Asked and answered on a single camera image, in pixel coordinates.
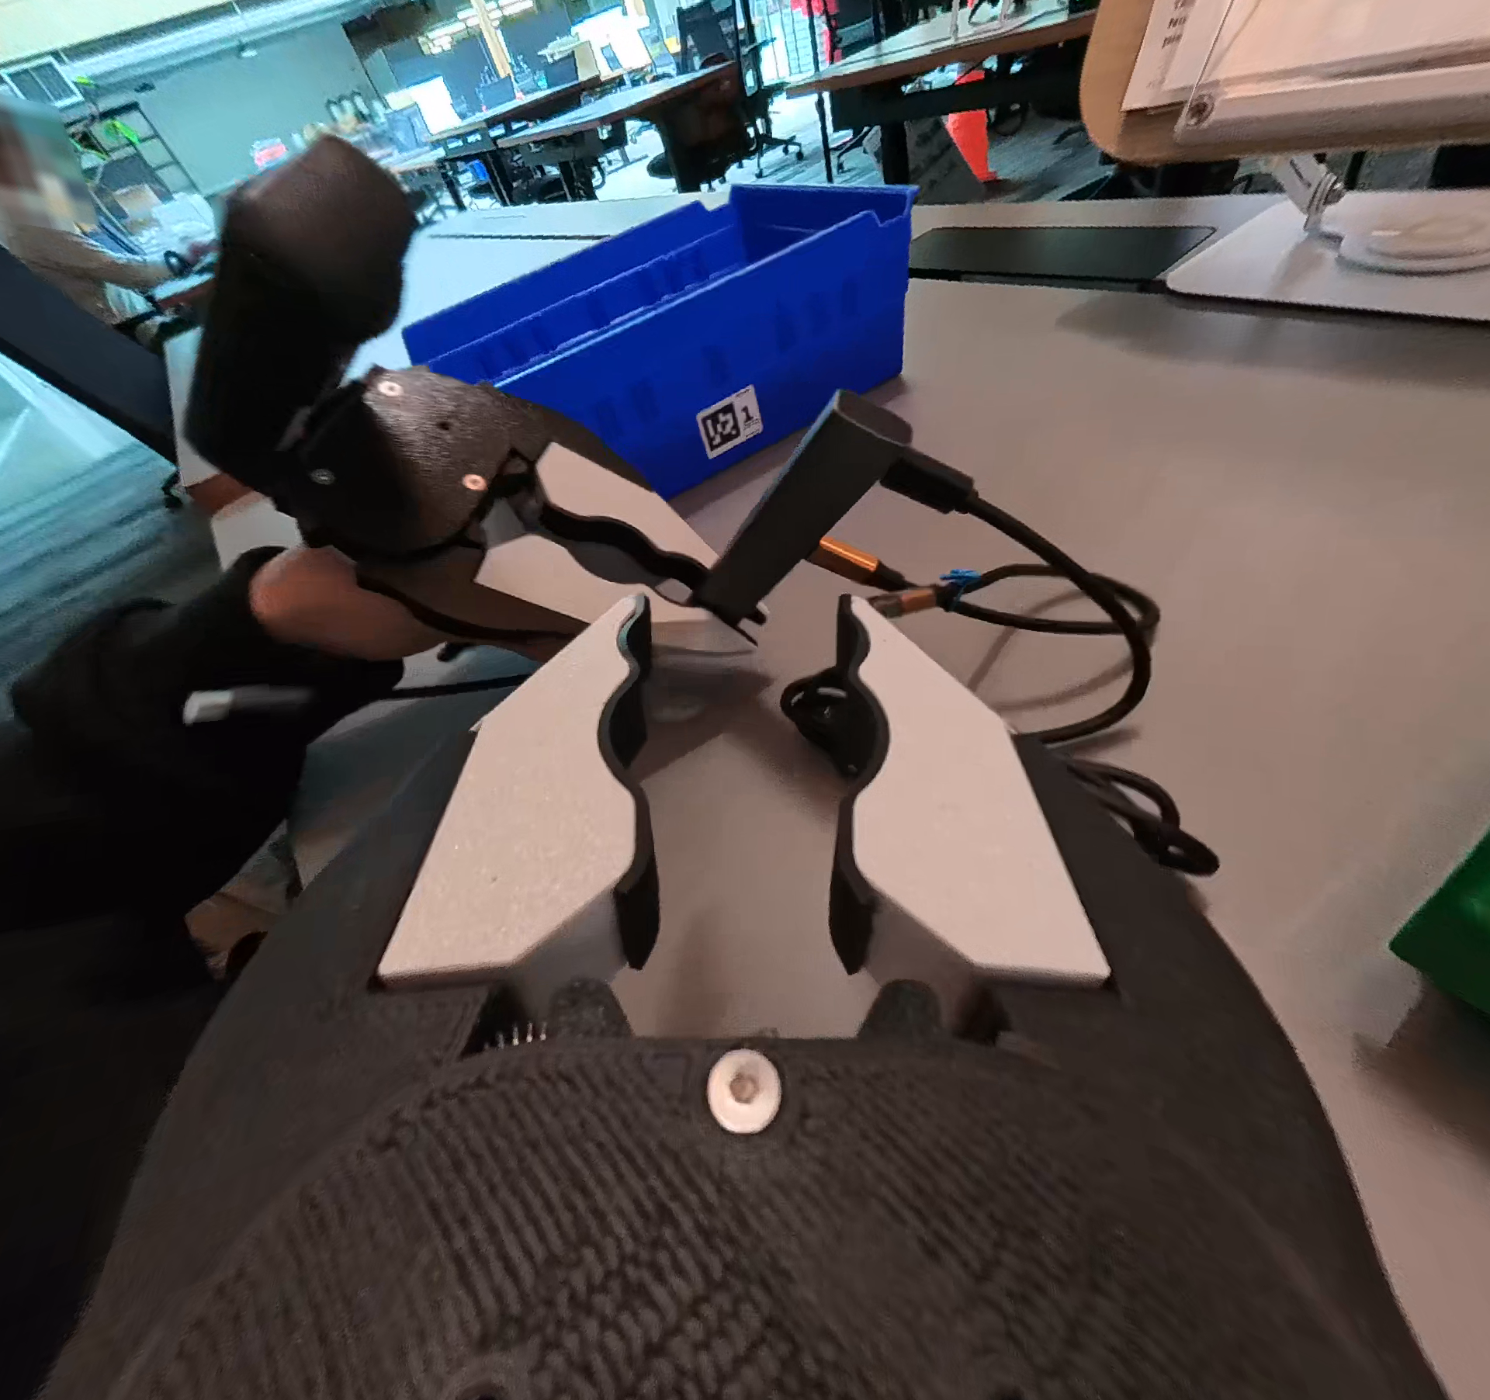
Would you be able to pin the person's left hand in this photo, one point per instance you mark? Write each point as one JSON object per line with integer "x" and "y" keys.
{"x": 337, "y": 608}

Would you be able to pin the dark background table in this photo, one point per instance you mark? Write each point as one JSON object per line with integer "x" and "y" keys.
{"x": 931, "y": 55}

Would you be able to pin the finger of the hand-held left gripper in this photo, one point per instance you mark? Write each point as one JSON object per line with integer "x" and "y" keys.
{"x": 582, "y": 597}
{"x": 605, "y": 503}

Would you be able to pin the dark grey USB hub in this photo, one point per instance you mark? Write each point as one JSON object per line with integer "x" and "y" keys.
{"x": 803, "y": 492}

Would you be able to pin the orange traffic cone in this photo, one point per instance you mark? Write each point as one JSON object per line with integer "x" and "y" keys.
{"x": 968, "y": 142}

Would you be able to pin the document stand with instruction sheet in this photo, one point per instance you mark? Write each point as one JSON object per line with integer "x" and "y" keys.
{"x": 1280, "y": 26}

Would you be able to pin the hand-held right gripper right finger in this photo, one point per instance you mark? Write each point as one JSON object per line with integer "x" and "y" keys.
{"x": 977, "y": 840}

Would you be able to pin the person's left forearm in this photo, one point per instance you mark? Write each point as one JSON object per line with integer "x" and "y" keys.
{"x": 116, "y": 782}

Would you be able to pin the blue plastic bin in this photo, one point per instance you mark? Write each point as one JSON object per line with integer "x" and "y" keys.
{"x": 721, "y": 305}

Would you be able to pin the grey desk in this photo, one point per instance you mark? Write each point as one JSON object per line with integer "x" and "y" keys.
{"x": 1164, "y": 492}

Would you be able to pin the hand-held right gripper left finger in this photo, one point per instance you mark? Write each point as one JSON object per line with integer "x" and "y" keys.
{"x": 511, "y": 829}

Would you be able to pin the black office chair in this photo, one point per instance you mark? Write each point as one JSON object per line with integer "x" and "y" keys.
{"x": 721, "y": 84}

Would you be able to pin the green plastic bin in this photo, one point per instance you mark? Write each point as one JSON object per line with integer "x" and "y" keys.
{"x": 1450, "y": 934}

